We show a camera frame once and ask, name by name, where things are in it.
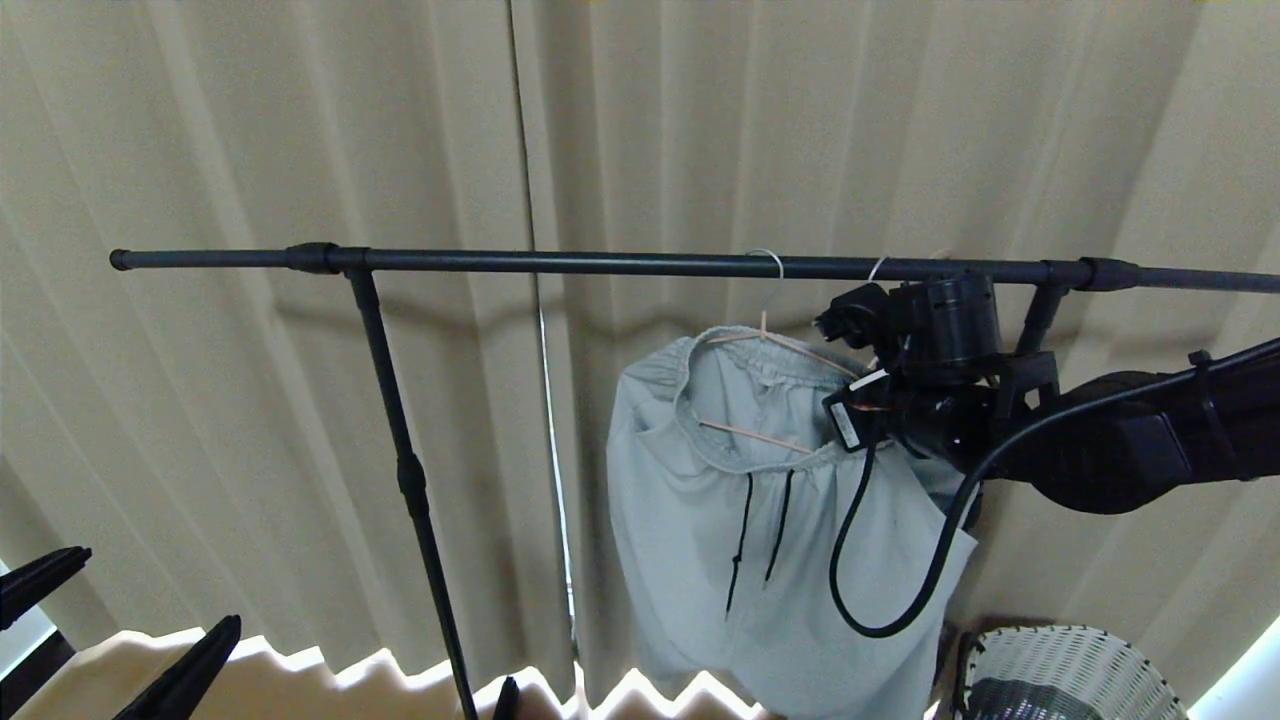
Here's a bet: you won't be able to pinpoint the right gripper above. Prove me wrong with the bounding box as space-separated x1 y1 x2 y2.
822 378 998 473

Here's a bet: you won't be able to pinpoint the white laundry basket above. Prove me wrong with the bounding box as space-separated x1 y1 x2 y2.
950 625 1188 720

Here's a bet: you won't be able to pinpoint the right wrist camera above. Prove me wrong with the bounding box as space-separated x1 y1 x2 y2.
815 283 893 348

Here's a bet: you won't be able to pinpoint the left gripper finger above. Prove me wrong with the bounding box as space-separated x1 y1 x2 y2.
0 546 94 632
112 614 244 720

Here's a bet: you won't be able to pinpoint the pale grey shorts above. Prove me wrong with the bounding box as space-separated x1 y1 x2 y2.
605 325 979 720

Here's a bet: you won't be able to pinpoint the beige curtain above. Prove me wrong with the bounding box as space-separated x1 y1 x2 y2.
0 0 1280 701

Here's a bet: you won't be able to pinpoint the black clothes rack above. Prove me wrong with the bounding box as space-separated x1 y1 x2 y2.
108 243 1280 720

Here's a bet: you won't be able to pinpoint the pink clothes hanger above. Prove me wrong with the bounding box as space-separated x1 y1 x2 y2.
698 249 863 454
866 255 893 373

